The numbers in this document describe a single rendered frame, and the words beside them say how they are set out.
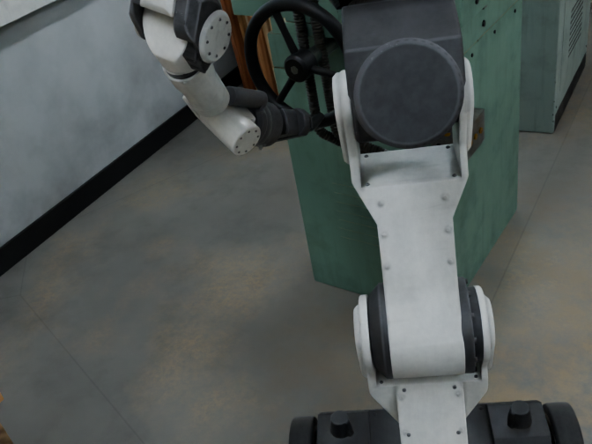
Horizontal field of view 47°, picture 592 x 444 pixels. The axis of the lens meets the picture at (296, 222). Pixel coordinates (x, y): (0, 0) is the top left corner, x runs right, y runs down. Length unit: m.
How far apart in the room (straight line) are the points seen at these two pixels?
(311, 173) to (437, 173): 0.93
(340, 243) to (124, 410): 0.74
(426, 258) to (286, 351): 1.02
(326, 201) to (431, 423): 0.92
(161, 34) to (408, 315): 0.54
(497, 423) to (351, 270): 0.74
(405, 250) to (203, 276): 1.37
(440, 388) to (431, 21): 0.56
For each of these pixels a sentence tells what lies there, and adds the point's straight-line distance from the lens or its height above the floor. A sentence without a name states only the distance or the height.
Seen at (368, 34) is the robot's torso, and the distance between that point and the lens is 0.79.
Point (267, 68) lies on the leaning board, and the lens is 3.25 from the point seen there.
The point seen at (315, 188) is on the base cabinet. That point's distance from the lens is 1.88.
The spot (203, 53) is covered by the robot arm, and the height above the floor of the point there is 1.02.
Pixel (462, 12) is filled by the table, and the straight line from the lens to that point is 1.46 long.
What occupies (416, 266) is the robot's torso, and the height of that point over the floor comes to 0.74.
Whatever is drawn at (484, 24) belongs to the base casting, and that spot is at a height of 0.74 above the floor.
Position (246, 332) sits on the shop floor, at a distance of 2.01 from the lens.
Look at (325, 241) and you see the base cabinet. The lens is 1.98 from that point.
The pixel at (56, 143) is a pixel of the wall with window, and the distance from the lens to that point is 2.72.
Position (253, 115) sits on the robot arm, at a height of 0.82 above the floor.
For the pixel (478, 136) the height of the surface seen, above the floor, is 0.57.
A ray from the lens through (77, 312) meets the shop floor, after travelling 2.31.
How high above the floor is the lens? 1.35
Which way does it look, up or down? 34 degrees down
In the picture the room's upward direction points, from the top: 11 degrees counter-clockwise
